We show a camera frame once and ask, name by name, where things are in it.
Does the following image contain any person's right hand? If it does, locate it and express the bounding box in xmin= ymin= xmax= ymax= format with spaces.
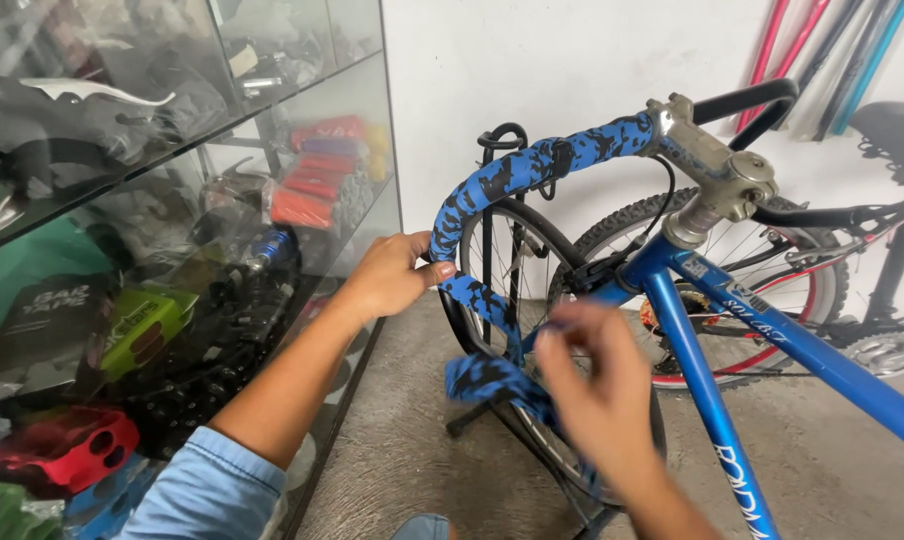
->
xmin=533 ymin=300 xmax=654 ymax=483

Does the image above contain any person's left hand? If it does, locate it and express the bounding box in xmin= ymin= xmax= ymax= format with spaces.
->
xmin=339 ymin=230 xmax=458 ymax=328

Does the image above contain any blue road bicycle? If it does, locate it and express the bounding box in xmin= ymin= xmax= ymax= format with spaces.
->
xmin=428 ymin=78 xmax=904 ymax=540

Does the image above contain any blue black camouflage handlebar tape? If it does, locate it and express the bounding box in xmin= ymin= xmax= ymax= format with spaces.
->
xmin=428 ymin=112 xmax=657 ymax=496

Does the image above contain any black bicycle floor stand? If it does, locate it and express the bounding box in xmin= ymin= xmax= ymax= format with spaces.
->
xmin=440 ymin=122 xmax=620 ymax=540

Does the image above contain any blue jeans knee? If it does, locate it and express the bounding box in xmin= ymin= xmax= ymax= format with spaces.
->
xmin=389 ymin=513 xmax=454 ymax=540

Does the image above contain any black bicycle with red rims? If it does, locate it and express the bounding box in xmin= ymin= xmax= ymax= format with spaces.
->
xmin=548 ymin=100 xmax=904 ymax=393

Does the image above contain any light blue shirt sleeve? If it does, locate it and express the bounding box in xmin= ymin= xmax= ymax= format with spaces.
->
xmin=113 ymin=425 xmax=289 ymax=540

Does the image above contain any bundle of coloured tubes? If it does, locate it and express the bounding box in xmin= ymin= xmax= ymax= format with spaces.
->
xmin=732 ymin=0 xmax=904 ymax=144

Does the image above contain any glass display cabinet of parts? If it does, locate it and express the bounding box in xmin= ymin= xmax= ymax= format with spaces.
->
xmin=0 ymin=0 xmax=405 ymax=540

